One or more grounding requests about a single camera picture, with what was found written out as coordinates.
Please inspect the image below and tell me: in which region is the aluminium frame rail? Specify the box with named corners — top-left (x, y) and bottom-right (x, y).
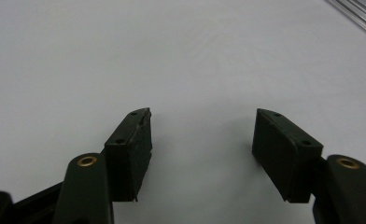
top-left (324, 0), bottom-right (366, 43)

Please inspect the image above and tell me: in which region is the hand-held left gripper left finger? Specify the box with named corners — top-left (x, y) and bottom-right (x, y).
top-left (104, 107), bottom-right (153, 203)

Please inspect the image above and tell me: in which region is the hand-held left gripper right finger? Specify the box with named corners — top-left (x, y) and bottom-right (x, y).
top-left (251, 107), bottom-right (324, 204)

